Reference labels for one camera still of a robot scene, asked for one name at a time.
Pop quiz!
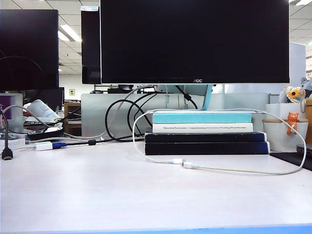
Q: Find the white charging cable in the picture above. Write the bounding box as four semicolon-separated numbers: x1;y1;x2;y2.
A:
132;108;307;176

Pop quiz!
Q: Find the teal book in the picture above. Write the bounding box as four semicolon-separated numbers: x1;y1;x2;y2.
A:
152;113;253;124

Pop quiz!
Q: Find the white book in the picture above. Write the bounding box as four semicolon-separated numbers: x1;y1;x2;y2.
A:
152;122;254;134

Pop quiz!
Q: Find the thick black book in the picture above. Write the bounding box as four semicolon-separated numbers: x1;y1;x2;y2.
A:
144;131;268;143
144;141;271;156

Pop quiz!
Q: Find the large black computer monitor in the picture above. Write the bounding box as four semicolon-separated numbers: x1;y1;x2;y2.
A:
99;0;291;85

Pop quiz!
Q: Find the wooden desk shelf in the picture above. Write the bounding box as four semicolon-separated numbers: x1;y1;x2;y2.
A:
62;102;82;137

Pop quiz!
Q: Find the dark monitor with white label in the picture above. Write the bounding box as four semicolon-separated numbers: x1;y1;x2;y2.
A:
80;6;101;85

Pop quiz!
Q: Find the white printed tube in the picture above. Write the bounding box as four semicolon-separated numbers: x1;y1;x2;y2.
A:
26;99;61;120

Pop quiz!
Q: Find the white VGA adapter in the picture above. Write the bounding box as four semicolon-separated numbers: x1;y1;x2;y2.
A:
35;141;54;152

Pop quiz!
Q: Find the stack of magazines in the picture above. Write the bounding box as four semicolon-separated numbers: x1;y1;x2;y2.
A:
23;117;64;128

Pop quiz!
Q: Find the white paper box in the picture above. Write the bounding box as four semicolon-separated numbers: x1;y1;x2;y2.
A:
265;102;307;121

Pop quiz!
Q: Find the white cup with wooden rim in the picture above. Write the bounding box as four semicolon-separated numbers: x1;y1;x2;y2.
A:
261;118;309;153

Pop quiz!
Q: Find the ceiling light panel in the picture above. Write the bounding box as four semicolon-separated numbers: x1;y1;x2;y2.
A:
57;24;82;42

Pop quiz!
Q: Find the orange cat figurine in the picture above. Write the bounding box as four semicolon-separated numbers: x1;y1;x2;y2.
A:
286;112;300;135

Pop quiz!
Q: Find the black mouse pad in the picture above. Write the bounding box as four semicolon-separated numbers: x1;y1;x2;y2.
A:
269;151;312;171

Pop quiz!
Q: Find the sunflower plush toy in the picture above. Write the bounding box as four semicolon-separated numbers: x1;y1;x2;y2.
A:
278;85;307;104

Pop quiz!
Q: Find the silver framed purple sign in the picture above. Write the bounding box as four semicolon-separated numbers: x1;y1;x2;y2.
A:
0;93;24;134

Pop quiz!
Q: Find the black monitor with thin bezel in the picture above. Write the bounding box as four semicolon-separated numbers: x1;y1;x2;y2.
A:
0;9;59;91

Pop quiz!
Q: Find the yellow box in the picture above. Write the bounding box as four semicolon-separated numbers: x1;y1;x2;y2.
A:
305;97;312;145

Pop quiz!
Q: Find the pale blue plush toy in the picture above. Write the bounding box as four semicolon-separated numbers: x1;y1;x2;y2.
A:
300;77;312;92

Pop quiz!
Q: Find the dark grey laptop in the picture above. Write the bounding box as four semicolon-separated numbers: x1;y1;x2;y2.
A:
295;143;312;158

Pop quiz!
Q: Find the short black monitor cable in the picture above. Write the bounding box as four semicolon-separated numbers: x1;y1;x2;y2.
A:
174;84;198;110

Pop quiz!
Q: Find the black looped power cable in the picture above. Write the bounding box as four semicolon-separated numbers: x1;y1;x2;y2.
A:
104;92;158;142

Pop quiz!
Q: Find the black cable with blue plug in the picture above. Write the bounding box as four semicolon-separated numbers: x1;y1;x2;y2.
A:
52;136;146;149

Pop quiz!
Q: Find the thin black cable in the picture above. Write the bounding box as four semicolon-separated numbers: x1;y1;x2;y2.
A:
62;107;82;121

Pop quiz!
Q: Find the black HDMI cable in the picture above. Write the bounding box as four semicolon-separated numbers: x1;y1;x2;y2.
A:
0;112;14;161

